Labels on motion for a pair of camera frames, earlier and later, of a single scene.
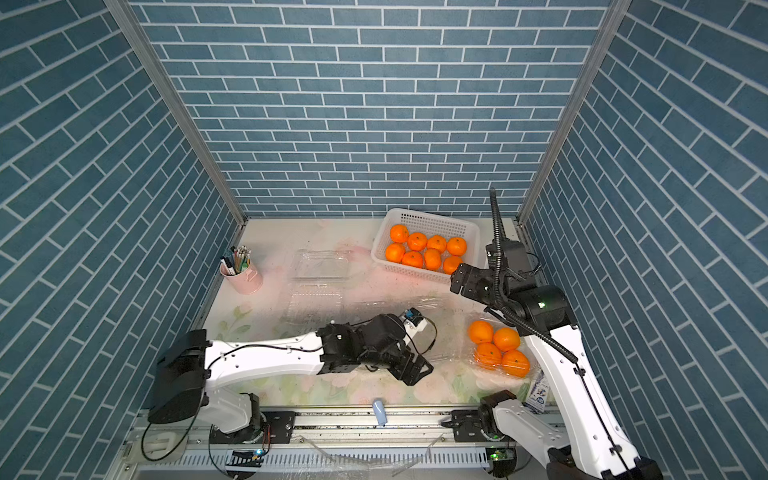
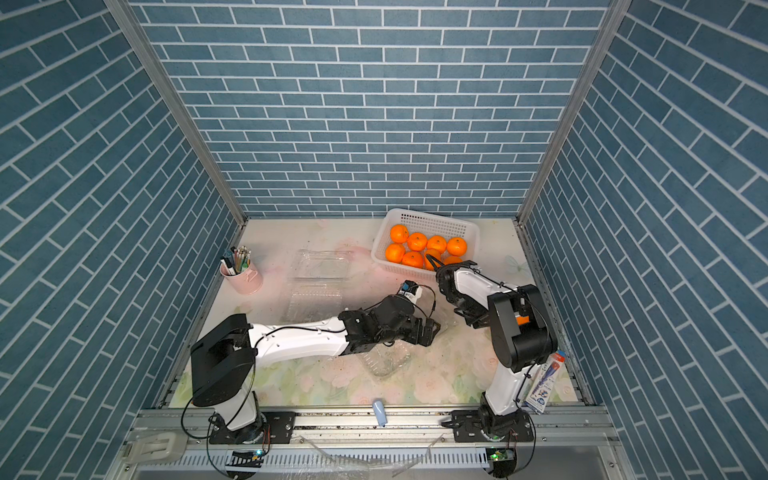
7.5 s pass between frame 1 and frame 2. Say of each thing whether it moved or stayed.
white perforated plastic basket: stayed
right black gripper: moved
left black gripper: moved
